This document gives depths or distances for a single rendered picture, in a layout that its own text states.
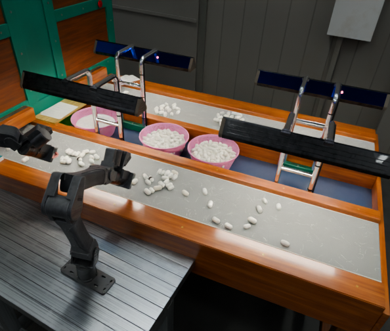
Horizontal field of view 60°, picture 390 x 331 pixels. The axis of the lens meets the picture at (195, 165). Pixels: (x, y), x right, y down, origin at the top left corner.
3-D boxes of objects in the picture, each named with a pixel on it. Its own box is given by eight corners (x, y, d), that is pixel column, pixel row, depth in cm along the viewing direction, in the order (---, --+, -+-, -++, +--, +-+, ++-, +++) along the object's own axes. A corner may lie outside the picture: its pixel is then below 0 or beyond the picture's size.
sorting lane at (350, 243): (379, 286, 117) (382, 282, 115) (-15, 155, 167) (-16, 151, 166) (377, 227, 139) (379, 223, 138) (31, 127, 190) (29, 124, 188)
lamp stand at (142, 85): (147, 133, 199) (143, 58, 172) (117, 126, 204) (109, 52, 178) (161, 119, 213) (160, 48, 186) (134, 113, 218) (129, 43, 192)
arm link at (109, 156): (106, 149, 130) (92, 143, 118) (127, 152, 128) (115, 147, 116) (100, 178, 128) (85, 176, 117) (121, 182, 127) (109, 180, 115)
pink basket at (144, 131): (187, 165, 175) (188, 150, 170) (136, 162, 175) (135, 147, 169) (189, 138, 197) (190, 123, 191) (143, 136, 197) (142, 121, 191)
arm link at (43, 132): (52, 132, 134) (27, 111, 126) (51, 144, 127) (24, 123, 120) (31, 149, 136) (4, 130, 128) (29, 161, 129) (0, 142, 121)
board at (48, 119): (54, 125, 184) (54, 123, 184) (33, 119, 189) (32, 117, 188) (91, 101, 209) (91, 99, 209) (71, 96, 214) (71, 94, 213)
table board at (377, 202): (372, 341, 115) (390, 315, 106) (365, 338, 116) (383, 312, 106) (368, 156, 207) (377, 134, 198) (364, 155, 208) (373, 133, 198)
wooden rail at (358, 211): (371, 238, 143) (381, 219, 136) (33, 137, 194) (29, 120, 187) (371, 229, 147) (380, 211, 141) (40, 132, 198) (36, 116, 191)
